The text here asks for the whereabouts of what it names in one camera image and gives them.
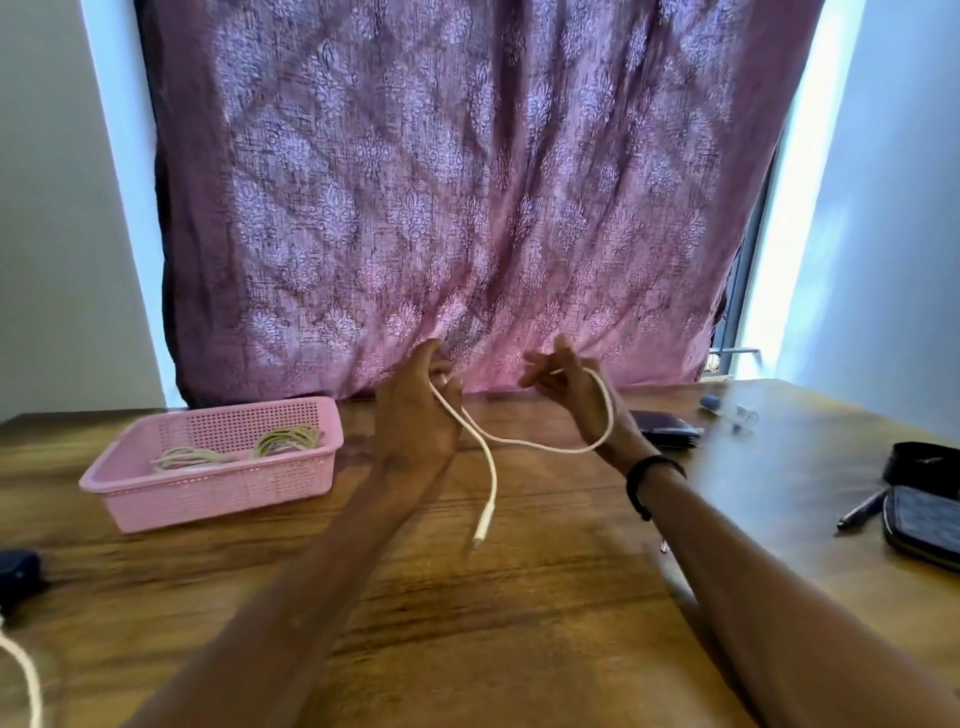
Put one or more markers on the person's left hand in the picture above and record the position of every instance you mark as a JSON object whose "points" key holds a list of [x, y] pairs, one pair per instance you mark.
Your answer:
{"points": [[416, 427]]}

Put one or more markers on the person's right hand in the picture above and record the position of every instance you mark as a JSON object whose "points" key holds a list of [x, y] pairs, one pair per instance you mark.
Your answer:
{"points": [[592, 412]]}

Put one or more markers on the black wallet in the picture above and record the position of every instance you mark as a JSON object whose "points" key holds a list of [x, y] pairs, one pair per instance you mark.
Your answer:
{"points": [[664, 429]]}

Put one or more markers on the clear plastic bottle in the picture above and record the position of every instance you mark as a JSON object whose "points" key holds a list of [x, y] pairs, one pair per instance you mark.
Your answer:
{"points": [[712, 406]]}

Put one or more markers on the pink plastic basket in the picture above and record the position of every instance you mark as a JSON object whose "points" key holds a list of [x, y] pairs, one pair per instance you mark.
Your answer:
{"points": [[217, 491]]}

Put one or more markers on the black pen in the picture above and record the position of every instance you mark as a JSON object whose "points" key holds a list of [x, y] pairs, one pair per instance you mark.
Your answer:
{"points": [[862, 510]]}

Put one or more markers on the black band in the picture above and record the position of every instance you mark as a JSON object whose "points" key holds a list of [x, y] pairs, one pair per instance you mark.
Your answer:
{"points": [[922, 465]]}

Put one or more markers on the dark grey textured pouch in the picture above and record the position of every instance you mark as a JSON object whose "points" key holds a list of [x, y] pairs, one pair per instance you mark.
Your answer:
{"points": [[926, 525]]}

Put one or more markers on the dark blue earbuds case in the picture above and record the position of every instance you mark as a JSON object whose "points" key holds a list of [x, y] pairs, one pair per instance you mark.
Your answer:
{"points": [[19, 577]]}

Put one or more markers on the person's right forearm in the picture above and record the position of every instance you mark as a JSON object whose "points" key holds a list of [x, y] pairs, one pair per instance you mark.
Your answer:
{"points": [[765, 622]]}

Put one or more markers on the person's left forearm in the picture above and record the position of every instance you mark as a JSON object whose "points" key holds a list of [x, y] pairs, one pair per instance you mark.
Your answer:
{"points": [[300, 615]]}

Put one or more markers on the wooden desk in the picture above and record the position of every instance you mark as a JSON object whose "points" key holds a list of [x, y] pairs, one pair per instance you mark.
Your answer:
{"points": [[562, 615]]}

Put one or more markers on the black wristband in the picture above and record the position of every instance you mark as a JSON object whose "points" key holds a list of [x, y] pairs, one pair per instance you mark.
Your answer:
{"points": [[637, 480]]}

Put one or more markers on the metal window latch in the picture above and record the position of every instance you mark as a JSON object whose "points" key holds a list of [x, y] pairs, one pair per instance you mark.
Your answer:
{"points": [[739, 351]]}

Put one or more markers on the purple patterned curtain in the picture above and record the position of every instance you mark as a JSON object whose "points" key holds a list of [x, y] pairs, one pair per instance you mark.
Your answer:
{"points": [[450, 187]]}

